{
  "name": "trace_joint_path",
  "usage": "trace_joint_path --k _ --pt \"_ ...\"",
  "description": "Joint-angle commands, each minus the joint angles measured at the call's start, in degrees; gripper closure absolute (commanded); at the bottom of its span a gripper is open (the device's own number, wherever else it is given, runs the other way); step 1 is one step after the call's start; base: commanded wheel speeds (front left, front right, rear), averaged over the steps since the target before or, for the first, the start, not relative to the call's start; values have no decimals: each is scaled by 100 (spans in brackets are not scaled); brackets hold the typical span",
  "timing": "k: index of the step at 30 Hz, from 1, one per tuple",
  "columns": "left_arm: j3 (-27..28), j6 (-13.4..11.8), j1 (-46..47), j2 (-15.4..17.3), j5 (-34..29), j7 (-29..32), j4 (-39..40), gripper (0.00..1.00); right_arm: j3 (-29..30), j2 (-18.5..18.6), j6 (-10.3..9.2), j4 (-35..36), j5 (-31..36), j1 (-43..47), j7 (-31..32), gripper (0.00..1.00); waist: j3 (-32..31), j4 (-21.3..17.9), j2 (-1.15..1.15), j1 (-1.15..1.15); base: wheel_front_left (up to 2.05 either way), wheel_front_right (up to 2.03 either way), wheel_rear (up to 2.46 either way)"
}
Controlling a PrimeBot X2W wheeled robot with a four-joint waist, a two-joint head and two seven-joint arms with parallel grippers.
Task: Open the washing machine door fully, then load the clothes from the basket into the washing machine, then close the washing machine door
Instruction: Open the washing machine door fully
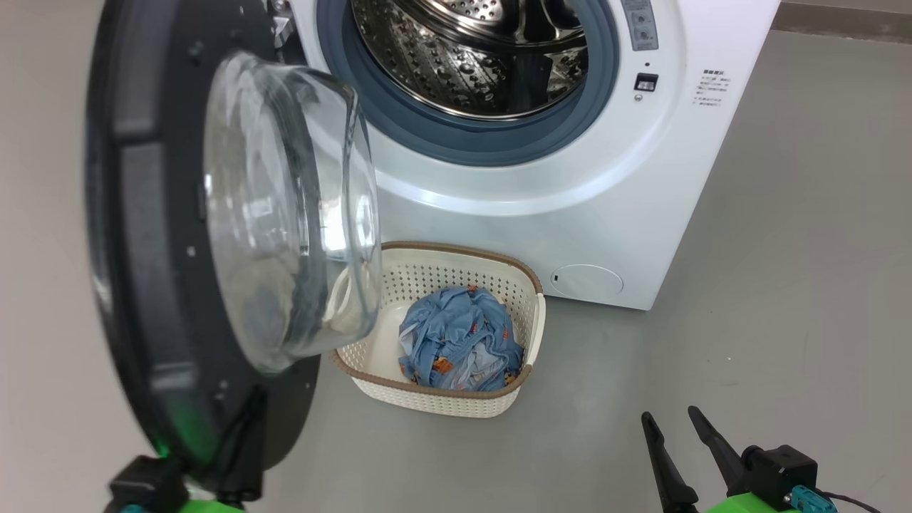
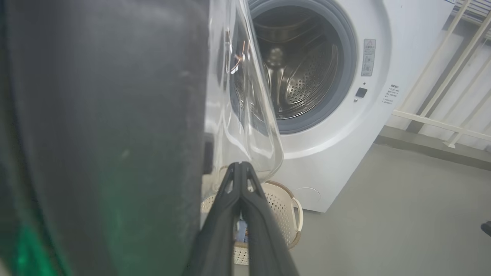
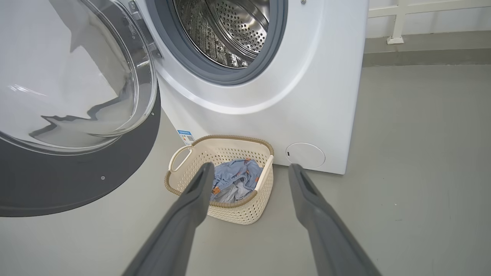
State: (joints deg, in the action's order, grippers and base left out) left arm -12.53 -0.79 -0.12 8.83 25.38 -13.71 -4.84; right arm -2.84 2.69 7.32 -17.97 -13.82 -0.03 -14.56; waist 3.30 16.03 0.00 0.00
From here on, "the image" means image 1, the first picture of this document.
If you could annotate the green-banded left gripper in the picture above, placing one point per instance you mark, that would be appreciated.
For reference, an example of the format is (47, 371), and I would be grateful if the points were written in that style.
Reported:
(206, 507)

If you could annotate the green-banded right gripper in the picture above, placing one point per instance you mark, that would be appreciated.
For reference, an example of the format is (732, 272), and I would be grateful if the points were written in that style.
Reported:
(748, 504)

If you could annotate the black round glass washer door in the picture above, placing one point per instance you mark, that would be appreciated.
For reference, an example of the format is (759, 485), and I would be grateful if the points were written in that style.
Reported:
(142, 285)

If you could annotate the blue patterned garment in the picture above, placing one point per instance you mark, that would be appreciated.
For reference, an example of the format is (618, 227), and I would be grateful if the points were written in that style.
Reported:
(456, 313)

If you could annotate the white front-load washing machine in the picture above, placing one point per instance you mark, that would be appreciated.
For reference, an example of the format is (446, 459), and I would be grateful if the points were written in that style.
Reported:
(570, 214)

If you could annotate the black door lock latch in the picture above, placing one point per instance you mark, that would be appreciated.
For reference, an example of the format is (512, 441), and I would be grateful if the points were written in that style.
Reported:
(645, 82)

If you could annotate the stainless steel washer drum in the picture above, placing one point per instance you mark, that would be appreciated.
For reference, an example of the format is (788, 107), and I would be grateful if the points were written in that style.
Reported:
(456, 64)

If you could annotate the cream perforated laundry basket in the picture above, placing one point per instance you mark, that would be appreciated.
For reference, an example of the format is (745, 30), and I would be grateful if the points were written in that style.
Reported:
(442, 402)

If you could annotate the round white filter cover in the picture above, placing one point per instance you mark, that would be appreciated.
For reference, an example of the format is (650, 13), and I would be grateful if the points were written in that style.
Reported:
(586, 282)

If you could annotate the grey warning sticker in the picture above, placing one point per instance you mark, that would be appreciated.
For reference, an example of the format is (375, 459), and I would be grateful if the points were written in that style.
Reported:
(639, 25)

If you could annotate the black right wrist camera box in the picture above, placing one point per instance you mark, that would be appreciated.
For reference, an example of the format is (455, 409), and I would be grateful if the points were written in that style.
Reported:
(780, 474)

